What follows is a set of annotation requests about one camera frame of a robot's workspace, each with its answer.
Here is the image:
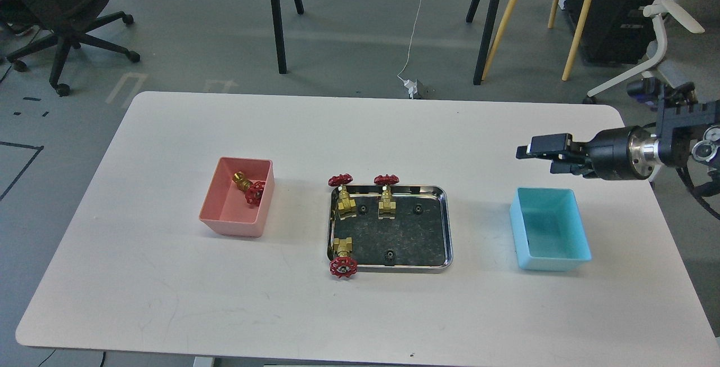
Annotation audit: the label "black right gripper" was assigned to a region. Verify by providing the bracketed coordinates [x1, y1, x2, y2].
[515, 126, 659, 181]

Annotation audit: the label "brass valve red handle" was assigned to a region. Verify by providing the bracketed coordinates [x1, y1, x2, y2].
[232, 171, 266, 206]

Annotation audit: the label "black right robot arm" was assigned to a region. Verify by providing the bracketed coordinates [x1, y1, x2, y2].
[515, 77, 719, 217]

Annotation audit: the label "blue plastic box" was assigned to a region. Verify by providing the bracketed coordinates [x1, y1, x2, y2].
[510, 187, 592, 271]

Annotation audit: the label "brass valve top middle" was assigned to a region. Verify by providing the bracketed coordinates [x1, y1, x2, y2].
[373, 174, 399, 219]

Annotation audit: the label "brass valve top left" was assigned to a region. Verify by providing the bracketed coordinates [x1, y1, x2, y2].
[327, 173, 357, 221]

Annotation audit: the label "brass valve bottom left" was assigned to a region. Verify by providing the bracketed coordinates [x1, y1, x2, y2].
[330, 237, 358, 278]

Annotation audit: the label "pink plastic box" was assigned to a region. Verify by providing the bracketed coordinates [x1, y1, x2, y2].
[199, 157, 275, 237]

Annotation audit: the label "black cabinet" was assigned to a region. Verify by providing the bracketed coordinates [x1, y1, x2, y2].
[576, 0, 655, 65]

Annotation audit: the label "white grey office chair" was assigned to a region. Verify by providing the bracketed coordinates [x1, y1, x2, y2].
[583, 0, 719, 104]

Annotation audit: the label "steel tray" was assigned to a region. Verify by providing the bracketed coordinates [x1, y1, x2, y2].
[327, 184, 453, 272]

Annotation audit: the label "white power adapter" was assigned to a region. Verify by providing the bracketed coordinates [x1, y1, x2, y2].
[403, 79, 435, 100]

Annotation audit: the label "wooden easel legs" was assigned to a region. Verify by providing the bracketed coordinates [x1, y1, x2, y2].
[483, 0, 602, 81]

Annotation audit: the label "black tripod right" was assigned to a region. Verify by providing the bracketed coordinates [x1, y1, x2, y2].
[466, 0, 500, 86]

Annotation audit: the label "black tripod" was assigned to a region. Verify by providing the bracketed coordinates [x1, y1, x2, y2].
[271, 0, 304, 74]
[466, 0, 500, 86]

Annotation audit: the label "black tripod left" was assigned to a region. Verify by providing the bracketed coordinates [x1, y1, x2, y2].
[271, 0, 304, 74]

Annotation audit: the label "black office chair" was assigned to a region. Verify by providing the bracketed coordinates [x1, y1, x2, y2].
[2, 0, 141, 97]

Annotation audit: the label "white cable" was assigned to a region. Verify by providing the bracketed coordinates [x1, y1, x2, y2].
[397, 0, 431, 82]

